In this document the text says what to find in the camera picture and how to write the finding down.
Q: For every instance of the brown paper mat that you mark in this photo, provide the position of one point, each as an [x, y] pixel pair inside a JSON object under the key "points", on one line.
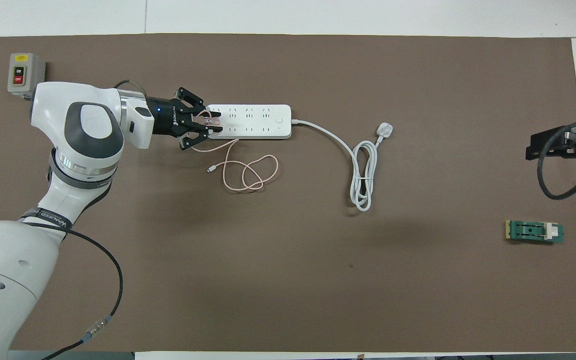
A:
{"points": [[318, 280]]}

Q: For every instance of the grey on-off switch box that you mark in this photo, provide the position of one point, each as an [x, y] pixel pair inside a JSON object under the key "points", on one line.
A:
{"points": [[24, 70]]}

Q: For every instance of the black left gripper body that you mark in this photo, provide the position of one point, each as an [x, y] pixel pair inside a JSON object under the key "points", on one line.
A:
{"points": [[168, 116]]}

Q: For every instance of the pink charger adapter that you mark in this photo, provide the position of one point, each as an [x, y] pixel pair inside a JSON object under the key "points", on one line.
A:
{"points": [[209, 122]]}

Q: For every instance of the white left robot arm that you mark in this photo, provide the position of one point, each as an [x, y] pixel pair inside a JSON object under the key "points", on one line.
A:
{"points": [[88, 130]]}

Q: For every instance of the white power strip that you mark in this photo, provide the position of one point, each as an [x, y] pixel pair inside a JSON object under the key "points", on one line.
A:
{"points": [[258, 122]]}

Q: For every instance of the green knife switch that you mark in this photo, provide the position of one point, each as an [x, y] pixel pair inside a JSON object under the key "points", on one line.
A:
{"points": [[533, 232]]}

